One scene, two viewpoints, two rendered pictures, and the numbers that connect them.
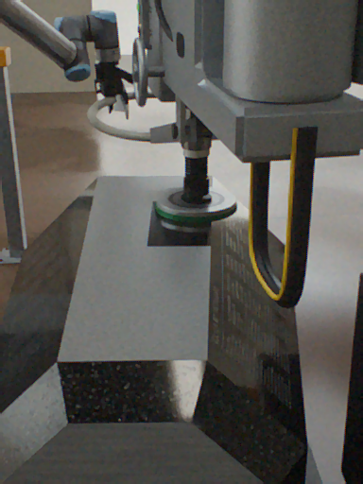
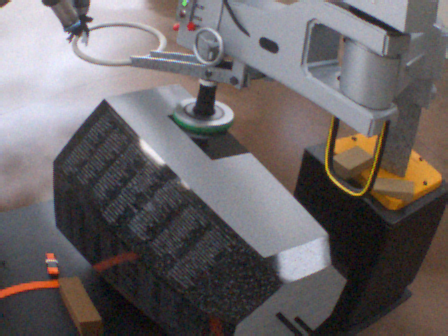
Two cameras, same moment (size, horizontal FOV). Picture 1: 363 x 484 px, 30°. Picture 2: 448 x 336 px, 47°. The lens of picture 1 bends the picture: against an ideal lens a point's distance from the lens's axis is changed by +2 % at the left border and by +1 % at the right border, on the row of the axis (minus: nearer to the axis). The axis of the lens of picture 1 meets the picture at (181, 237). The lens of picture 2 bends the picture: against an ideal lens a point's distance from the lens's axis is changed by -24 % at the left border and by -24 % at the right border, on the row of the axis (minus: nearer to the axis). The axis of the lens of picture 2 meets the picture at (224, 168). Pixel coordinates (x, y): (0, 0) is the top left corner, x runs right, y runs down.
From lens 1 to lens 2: 127 cm
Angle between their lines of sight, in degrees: 35
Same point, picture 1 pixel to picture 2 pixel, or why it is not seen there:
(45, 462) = (267, 304)
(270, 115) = (379, 117)
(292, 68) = (386, 97)
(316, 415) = not seen: hidden behind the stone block
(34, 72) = not seen: outside the picture
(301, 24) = (390, 82)
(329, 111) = (390, 111)
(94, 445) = (290, 290)
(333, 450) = not seen: hidden behind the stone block
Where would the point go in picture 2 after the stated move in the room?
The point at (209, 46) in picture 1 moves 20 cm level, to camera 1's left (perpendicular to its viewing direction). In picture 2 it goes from (309, 58) to (256, 60)
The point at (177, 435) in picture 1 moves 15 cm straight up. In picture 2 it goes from (324, 272) to (338, 235)
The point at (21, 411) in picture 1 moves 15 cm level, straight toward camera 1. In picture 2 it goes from (245, 286) to (284, 309)
